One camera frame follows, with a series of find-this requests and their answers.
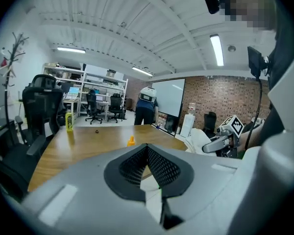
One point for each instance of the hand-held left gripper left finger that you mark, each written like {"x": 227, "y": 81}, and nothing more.
{"x": 88, "y": 204}

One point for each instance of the person's right forearm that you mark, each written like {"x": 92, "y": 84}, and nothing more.
{"x": 252, "y": 138}

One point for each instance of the person's head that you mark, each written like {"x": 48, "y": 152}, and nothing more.
{"x": 250, "y": 6}

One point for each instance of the yellow oil bottle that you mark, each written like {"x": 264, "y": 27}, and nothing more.
{"x": 69, "y": 122}

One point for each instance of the ceiling tube light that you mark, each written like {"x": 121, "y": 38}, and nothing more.
{"x": 71, "y": 50}
{"x": 216, "y": 50}
{"x": 142, "y": 71}

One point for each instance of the orange-capped sauce bottle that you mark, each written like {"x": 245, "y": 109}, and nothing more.
{"x": 131, "y": 141}

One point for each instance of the black head camera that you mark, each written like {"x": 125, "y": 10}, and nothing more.
{"x": 212, "y": 3}

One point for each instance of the whiteboard on stand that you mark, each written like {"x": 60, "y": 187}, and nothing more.
{"x": 169, "y": 97}

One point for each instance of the white cloth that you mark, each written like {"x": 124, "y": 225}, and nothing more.
{"x": 197, "y": 141}

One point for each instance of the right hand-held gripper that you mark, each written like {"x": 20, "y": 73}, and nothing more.
{"x": 232, "y": 133}

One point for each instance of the black coat rack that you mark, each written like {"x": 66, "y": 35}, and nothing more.
{"x": 11, "y": 65}

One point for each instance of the person's black shirt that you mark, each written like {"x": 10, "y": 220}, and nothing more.
{"x": 284, "y": 57}

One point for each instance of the stack of bottled drinks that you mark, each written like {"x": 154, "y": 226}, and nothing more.
{"x": 163, "y": 121}

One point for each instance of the round smoke detector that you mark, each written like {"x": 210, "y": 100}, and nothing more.
{"x": 231, "y": 48}

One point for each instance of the open laptop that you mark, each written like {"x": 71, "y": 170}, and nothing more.
{"x": 73, "y": 93}

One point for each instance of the black office chair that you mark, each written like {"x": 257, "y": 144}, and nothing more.
{"x": 93, "y": 106}
{"x": 42, "y": 106}
{"x": 209, "y": 122}
{"x": 9, "y": 170}
{"x": 115, "y": 106}

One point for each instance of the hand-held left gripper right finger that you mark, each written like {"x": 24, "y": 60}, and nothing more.
{"x": 205, "y": 180}

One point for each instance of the white shelving unit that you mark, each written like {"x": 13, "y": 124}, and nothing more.
{"x": 98, "y": 82}

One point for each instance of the black chest device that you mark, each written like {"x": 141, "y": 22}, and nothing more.
{"x": 254, "y": 61}

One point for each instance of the black box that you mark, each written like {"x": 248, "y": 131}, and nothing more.
{"x": 169, "y": 124}

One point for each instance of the clear water jug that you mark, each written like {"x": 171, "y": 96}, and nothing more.
{"x": 191, "y": 108}

